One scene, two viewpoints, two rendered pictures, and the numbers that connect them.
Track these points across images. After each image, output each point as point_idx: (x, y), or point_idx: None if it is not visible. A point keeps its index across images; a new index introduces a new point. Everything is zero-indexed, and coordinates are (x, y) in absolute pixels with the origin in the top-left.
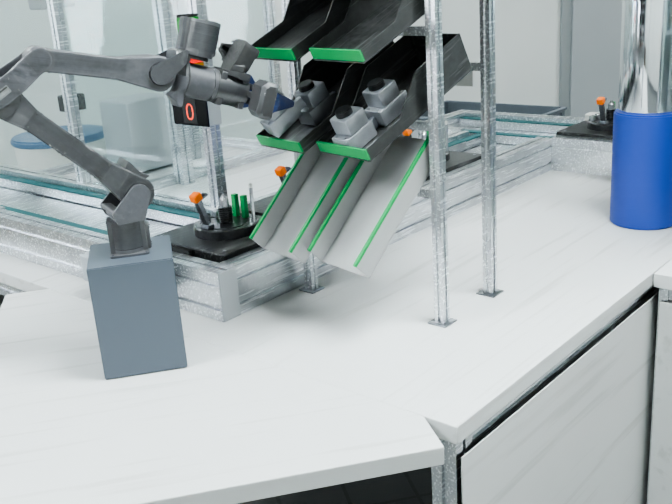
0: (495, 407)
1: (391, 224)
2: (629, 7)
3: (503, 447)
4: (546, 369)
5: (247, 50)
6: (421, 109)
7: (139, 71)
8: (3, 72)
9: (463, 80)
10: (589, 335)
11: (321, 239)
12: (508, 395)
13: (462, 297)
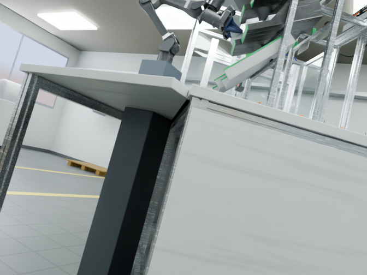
0: (229, 101)
1: (250, 61)
2: None
3: (230, 135)
4: (285, 120)
5: (230, 7)
6: (284, 21)
7: (188, 4)
8: (154, 4)
9: (326, 34)
10: (339, 137)
11: (228, 78)
12: (243, 104)
13: None
